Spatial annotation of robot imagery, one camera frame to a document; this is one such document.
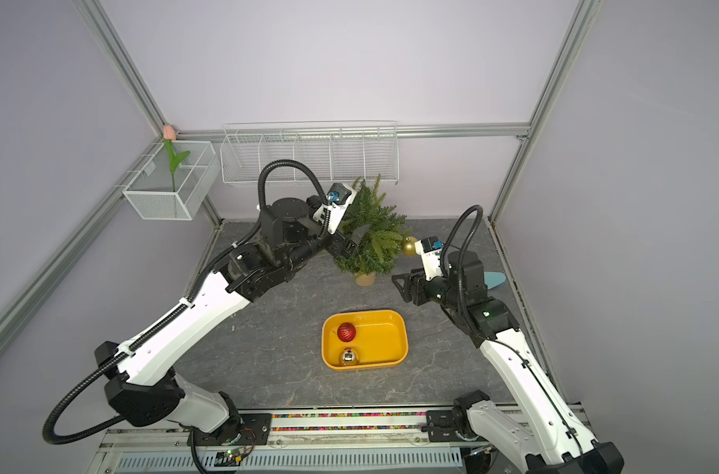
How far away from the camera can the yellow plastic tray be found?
857mm

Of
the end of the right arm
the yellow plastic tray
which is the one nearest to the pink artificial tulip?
the yellow plastic tray

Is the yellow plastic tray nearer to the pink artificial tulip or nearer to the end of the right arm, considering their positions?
the end of the right arm
